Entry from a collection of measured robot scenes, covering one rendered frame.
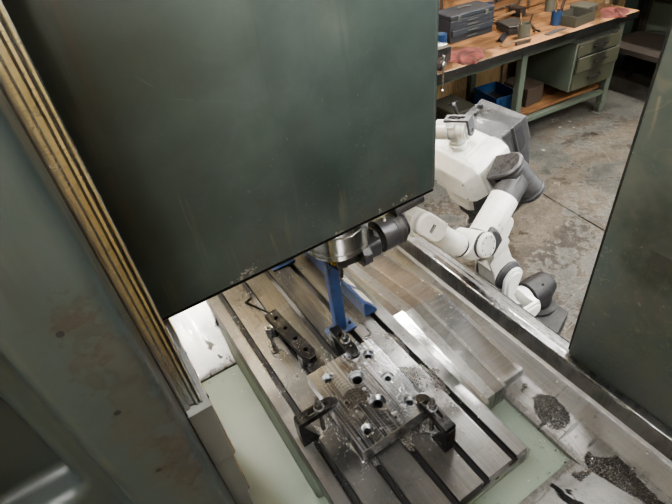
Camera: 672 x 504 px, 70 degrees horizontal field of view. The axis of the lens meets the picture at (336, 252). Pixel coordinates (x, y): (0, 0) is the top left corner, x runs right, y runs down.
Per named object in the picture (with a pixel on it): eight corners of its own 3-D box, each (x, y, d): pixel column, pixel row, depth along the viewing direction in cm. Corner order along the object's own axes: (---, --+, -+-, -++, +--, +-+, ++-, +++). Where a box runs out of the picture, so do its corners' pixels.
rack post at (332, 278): (348, 318, 169) (339, 254, 150) (356, 327, 166) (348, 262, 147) (324, 331, 166) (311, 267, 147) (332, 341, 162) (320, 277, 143)
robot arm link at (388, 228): (336, 222, 124) (374, 204, 128) (340, 251, 130) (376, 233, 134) (364, 246, 115) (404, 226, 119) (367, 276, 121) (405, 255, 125)
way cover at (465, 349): (378, 259, 234) (377, 233, 223) (528, 388, 172) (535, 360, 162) (326, 286, 223) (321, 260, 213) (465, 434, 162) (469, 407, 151)
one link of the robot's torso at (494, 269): (496, 258, 233) (485, 189, 200) (525, 278, 221) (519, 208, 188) (473, 278, 230) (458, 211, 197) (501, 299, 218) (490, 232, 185)
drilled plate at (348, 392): (371, 348, 153) (370, 337, 150) (432, 414, 133) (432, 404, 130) (308, 385, 145) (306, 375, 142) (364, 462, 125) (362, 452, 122)
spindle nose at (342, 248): (291, 245, 119) (282, 205, 112) (337, 214, 127) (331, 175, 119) (336, 273, 110) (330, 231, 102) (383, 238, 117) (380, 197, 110)
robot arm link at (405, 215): (378, 237, 134) (410, 221, 138) (402, 250, 125) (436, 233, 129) (371, 201, 128) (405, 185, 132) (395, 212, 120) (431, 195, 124)
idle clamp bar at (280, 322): (279, 320, 173) (275, 308, 168) (321, 365, 156) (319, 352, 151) (267, 327, 170) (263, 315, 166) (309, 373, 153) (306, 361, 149)
